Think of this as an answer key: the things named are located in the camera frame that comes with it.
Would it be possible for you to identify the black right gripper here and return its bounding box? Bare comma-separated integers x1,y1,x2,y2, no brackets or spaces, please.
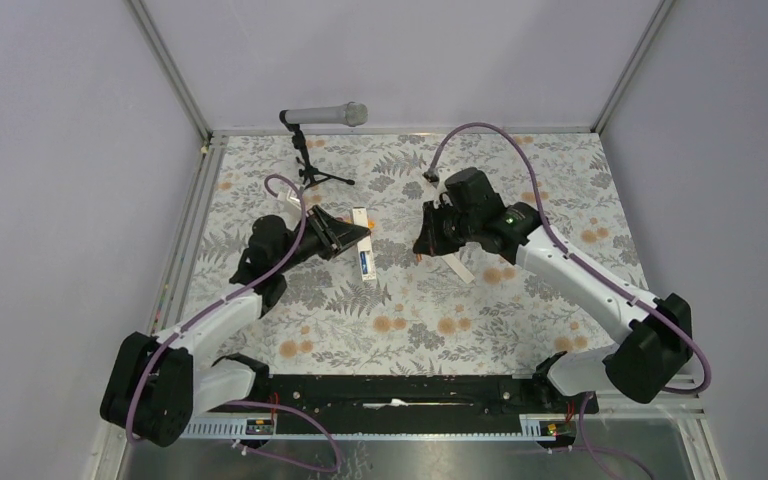
414,199,479,257

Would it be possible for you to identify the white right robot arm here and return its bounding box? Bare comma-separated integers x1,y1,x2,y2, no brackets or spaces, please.
413,167,693,412

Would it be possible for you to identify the black microphone tripod stand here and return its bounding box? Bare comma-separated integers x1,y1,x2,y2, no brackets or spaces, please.
285,124,356,190

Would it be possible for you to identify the white remote battery cover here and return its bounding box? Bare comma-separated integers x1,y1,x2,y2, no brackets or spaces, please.
441,254,475,284

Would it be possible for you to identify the grey slotted cable duct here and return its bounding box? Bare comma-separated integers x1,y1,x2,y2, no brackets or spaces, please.
181,411,576,442

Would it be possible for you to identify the grey microphone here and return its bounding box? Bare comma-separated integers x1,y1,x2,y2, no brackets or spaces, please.
279,102,368,127

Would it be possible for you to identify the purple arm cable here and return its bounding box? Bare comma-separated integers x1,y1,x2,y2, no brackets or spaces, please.
124,174,347,474
428,121,714,480

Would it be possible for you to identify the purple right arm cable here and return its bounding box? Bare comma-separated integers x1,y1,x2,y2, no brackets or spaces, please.
428,121,714,480

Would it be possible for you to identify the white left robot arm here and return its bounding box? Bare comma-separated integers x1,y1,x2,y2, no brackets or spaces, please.
99,205,371,447

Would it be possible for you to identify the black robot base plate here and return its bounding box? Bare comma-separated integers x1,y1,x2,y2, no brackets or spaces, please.
214,374,599,421

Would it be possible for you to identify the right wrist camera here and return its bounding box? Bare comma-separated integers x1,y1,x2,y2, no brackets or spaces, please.
422,169,440,187

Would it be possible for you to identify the floral patterned table mat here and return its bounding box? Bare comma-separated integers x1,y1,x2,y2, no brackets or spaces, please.
220,132,646,375

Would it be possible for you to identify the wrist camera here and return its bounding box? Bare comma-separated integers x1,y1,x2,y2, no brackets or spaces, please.
422,169,440,187
276,189,304,218

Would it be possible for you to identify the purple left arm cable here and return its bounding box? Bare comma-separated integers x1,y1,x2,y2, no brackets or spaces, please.
124,174,347,474

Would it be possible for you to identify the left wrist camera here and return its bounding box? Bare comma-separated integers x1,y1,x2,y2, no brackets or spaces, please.
276,189,304,218

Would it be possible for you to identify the white remote control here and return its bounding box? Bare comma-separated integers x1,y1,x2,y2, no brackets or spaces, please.
351,207,377,281

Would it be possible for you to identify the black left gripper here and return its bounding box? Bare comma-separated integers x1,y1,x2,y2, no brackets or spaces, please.
275,204,369,274

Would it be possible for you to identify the orange toy car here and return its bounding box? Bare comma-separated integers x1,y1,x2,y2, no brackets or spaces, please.
339,216,375,231

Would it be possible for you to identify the blue battery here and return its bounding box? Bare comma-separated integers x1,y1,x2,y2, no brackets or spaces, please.
359,251,372,278

